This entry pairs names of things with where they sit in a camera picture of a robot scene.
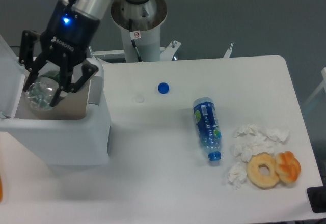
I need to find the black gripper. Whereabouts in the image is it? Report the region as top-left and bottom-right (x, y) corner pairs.
(19, 0), (101, 107)

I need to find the clear green-label plastic bottle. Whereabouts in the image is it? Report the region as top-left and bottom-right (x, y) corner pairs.
(24, 70), (60, 111)

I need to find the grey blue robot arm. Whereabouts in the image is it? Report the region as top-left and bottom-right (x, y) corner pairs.
(19, 0), (158, 110)

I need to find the white trash can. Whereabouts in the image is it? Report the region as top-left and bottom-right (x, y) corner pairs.
(1, 39), (111, 166)

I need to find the white bottle cap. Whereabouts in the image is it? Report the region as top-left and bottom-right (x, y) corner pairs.
(134, 94), (145, 104)

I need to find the blue bottle cap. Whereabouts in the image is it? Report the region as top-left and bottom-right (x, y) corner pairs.
(157, 82), (170, 94)

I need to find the blue-label plastic bottle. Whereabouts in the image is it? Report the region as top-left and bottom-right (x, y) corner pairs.
(193, 97), (222, 162)

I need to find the orange object at edge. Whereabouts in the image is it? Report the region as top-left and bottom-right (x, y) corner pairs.
(0, 177), (3, 202)

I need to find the large crumpled white tissue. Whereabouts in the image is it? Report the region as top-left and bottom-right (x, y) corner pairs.
(232, 123), (290, 162)

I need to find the small crumpled white tissue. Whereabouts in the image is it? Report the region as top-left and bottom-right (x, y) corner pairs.
(228, 162), (247, 189)

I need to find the orange glazed twisted bun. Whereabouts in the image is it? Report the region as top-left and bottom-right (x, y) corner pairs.
(275, 151), (301, 184)

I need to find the black device at edge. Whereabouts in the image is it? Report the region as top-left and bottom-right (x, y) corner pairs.
(307, 186), (325, 213)

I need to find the black pedestal cable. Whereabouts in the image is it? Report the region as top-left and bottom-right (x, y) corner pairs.
(128, 18), (143, 62)

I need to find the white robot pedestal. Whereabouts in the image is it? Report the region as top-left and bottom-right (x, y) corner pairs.
(111, 0), (167, 63)

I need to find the ring donut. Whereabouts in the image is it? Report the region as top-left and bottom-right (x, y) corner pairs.
(246, 153), (280, 189)

